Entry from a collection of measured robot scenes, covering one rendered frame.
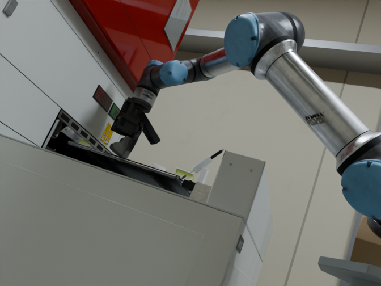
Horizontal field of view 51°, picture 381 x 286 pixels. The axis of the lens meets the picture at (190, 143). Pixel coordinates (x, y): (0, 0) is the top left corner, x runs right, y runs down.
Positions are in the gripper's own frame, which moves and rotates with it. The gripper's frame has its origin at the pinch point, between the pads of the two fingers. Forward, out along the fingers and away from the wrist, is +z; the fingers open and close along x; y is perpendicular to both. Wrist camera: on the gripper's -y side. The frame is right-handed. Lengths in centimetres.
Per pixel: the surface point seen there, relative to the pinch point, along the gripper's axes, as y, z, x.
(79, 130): 15.5, -4.4, -6.5
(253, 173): -15, -1, 50
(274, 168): -128, -62, -105
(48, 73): 31.3, -11.2, 11.4
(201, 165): -31.4, -14.1, -11.7
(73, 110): 20.0, -8.3, -1.7
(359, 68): -149, -148, -74
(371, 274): -35, 11, 68
